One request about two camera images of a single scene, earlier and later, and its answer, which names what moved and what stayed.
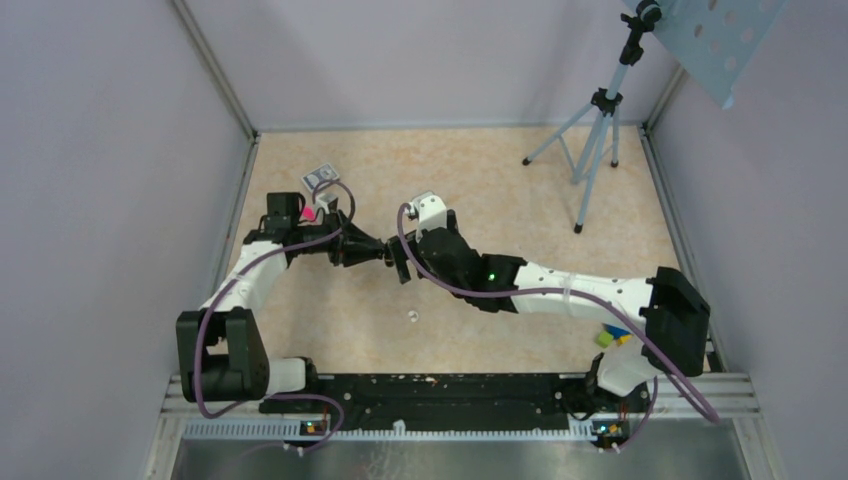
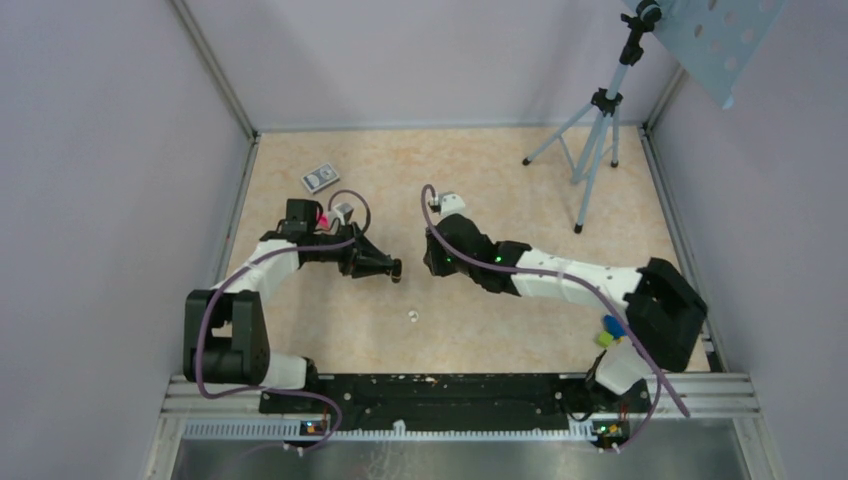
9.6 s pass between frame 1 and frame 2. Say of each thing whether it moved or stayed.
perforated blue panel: stayed
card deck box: stayed
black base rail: stayed
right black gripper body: moved
